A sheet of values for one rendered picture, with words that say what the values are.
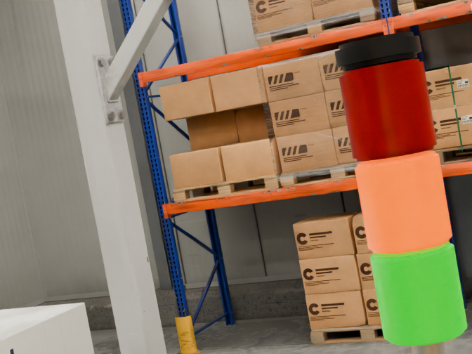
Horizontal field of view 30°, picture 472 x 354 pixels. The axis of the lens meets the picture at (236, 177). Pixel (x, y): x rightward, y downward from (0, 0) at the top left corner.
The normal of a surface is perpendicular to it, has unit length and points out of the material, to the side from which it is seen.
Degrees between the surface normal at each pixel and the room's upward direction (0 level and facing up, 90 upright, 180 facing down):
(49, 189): 90
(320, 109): 86
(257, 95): 90
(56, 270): 90
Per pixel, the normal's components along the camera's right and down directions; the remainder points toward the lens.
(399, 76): 0.20, 0.02
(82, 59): -0.43, 0.13
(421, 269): -0.06, 0.07
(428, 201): 0.44, -0.03
